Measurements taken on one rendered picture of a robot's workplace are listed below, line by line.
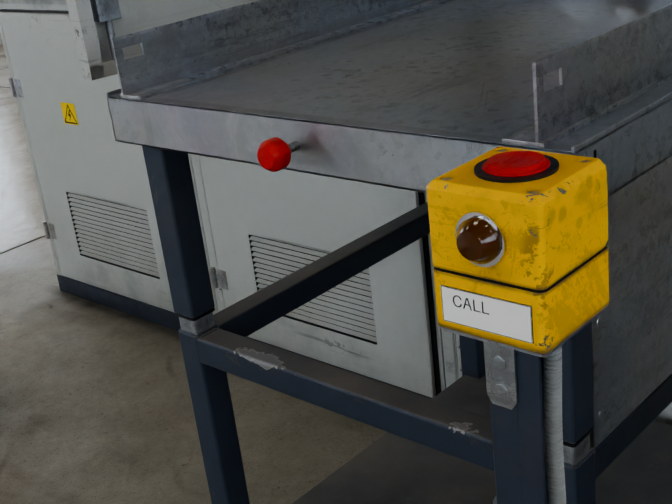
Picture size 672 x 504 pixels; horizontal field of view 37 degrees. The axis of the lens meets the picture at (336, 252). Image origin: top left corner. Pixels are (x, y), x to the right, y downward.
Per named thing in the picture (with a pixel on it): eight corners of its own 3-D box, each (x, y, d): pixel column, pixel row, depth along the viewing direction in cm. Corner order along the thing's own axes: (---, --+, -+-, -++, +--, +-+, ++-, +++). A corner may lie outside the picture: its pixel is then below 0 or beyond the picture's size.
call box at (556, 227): (545, 362, 58) (538, 196, 54) (434, 331, 63) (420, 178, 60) (612, 308, 64) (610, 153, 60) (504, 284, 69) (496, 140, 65)
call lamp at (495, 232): (494, 280, 57) (490, 224, 56) (445, 269, 59) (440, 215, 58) (507, 271, 58) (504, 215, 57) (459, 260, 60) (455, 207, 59)
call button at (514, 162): (528, 200, 58) (526, 173, 57) (470, 190, 60) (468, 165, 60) (563, 178, 60) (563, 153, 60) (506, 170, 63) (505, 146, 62)
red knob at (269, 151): (278, 176, 97) (273, 144, 95) (255, 172, 99) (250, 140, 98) (310, 162, 100) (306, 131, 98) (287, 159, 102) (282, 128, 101)
